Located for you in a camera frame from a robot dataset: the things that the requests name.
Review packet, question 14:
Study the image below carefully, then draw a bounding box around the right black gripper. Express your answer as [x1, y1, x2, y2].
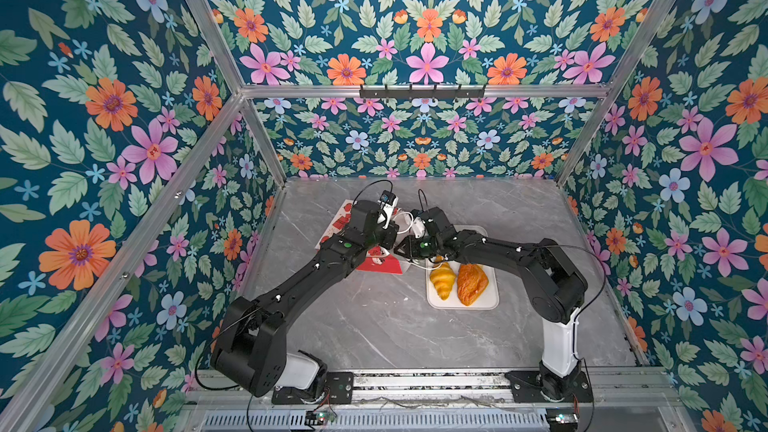
[392, 236, 443, 259]

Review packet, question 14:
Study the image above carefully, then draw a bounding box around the left circuit board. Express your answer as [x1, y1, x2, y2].
[304, 411, 336, 428]

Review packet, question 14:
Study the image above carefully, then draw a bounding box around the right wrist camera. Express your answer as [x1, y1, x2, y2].
[410, 218, 426, 239]

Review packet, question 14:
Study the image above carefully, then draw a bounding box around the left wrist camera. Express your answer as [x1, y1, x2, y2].
[377, 190, 398, 228]

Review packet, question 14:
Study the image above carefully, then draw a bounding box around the orange fake pretzel bread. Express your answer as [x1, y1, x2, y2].
[456, 264, 489, 306]

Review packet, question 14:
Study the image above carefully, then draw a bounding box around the red white paper bag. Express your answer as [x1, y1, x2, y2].
[315, 199, 421, 275]

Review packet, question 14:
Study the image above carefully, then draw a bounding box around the right circuit board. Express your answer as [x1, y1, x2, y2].
[546, 410, 579, 432]

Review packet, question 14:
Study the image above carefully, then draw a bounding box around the fake croissant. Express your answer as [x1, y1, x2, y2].
[429, 262, 456, 301]

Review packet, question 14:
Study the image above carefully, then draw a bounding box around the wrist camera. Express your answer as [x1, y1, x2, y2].
[377, 190, 398, 228]
[410, 218, 426, 239]

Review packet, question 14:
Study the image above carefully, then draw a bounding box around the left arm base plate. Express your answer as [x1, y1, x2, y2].
[271, 371, 355, 406]

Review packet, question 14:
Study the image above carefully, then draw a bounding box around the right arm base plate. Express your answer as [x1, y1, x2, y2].
[504, 368, 594, 403]

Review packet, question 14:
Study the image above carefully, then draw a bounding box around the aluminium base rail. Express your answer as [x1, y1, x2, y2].
[179, 367, 655, 409]

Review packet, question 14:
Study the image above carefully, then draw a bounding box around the white rectangular tray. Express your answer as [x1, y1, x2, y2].
[424, 257, 499, 311]

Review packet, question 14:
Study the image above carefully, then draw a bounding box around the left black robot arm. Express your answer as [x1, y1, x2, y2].
[211, 191, 399, 402]

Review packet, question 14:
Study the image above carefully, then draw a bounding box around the circuit board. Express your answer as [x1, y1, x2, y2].
[304, 411, 336, 428]
[546, 410, 579, 432]

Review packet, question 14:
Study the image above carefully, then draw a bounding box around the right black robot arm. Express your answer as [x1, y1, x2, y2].
[395, 207, 588, 402]

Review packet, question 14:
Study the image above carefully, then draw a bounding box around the black hook rail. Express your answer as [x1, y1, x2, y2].
[358, 84, 486, 101]

